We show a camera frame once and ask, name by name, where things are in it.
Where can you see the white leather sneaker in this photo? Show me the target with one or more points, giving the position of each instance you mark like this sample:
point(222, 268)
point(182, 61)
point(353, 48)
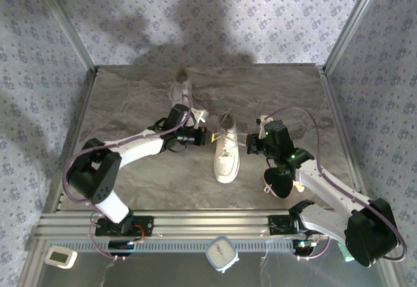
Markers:
point(182, 88)
point(226, 160)

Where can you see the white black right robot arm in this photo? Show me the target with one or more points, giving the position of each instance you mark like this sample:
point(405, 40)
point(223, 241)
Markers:
point(329, 189)

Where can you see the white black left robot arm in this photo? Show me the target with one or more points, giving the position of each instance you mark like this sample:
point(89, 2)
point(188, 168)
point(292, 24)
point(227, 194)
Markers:
point(137, 145)

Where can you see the plush doll with black hat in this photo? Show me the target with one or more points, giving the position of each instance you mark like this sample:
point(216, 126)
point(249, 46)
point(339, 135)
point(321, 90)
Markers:
point(280, 183)

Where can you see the black controller board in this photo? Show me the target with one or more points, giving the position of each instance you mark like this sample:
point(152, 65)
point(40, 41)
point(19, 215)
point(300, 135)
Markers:
point(120, 246)
point(304, 246)

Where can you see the blue-rimmed square white clock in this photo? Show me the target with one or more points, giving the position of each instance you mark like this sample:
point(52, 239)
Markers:
point(221, 251)

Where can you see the green alarm clock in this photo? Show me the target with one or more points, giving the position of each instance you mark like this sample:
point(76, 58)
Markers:
point(343, 251)

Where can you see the white digital timer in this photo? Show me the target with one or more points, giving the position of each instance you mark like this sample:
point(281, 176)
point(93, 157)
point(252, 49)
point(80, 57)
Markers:
point(60, 257)

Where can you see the aluminium table edge rail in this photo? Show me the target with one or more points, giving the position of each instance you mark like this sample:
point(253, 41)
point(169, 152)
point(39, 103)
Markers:
point(82, 106)
point(339, 121)

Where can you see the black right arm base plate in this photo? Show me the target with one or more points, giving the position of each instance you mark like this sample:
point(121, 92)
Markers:
point(277, 226)

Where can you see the aluminium mounting rail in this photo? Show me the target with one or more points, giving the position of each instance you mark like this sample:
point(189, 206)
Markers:
point(211, 223)

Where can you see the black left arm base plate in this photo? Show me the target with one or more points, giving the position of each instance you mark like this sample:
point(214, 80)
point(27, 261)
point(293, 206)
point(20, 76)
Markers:
point(148, 226)

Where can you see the aluminium frame post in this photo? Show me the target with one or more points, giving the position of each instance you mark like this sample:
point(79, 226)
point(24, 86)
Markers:
point(68, 23)
point(360, 7)

